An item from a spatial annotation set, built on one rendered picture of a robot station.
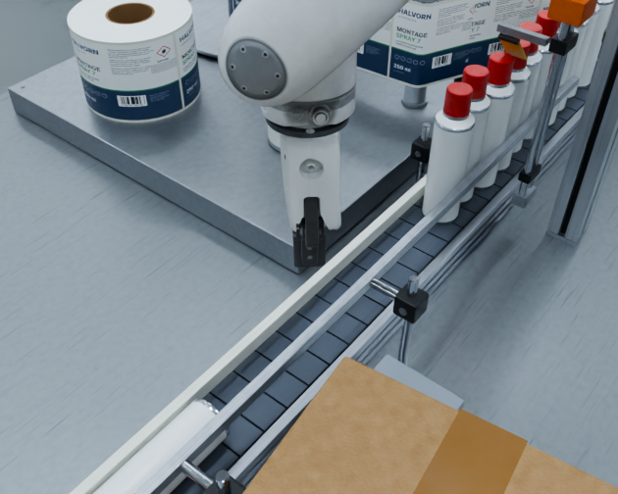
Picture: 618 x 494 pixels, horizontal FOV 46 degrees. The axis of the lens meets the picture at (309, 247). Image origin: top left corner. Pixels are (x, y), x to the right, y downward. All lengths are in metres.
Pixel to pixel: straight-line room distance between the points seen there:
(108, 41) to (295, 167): 0.62
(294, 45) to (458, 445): 0.29
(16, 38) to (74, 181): 2.45
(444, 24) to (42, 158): 0.70
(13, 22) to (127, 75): 2.61
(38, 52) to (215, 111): 2.28
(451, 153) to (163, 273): 0.43
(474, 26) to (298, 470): 0.91
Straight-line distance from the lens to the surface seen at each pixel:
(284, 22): 0.50
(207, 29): 1.51
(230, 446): 0.80
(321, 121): 0.61
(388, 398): 0.54
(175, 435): 0.75
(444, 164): 0.98
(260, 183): 1.10
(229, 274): 1.03
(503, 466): 0.52
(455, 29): 1.25
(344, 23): 0.49
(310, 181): 0.64
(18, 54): 3.52
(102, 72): 1.23
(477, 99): 0.99
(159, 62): 1.22
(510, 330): 0.99
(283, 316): 0.87
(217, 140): 1.20
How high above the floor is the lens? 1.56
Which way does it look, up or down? 43 degrees down
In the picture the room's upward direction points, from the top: straight up
